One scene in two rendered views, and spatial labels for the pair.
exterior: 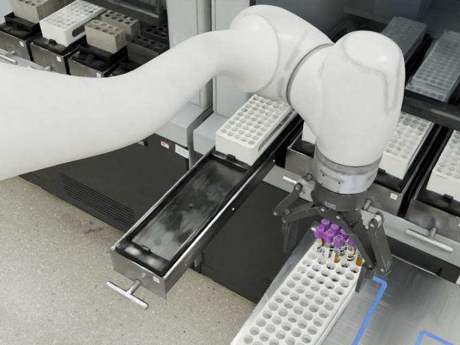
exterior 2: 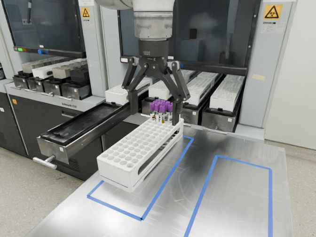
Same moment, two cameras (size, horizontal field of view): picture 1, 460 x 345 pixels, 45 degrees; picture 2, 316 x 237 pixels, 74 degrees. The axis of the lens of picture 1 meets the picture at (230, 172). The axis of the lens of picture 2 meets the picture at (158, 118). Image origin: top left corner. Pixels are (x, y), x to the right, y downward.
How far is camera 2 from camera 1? 0.51 m
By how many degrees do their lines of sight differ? 18
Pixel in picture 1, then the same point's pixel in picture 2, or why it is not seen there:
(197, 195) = (93, 116)
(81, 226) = (55, 177)
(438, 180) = (214, 100)
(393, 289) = (198, 140)
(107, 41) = (61, 73)
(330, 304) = (160, 139)
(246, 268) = not seen: hidden behind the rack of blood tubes
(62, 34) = (41, 72)
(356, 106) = not seen: outside the picture
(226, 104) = not seen: hidden behind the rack
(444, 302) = (226, 143)
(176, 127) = (91, 105)
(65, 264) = (43, 194)
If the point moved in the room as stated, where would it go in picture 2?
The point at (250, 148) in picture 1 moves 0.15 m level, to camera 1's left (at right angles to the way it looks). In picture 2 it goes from (121, 95) to (86, 96)
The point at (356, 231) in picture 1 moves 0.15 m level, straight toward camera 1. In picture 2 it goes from (166, 77) to (150, 98)
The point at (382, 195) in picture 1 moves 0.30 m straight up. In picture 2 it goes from (188, 114) to (193, 44)
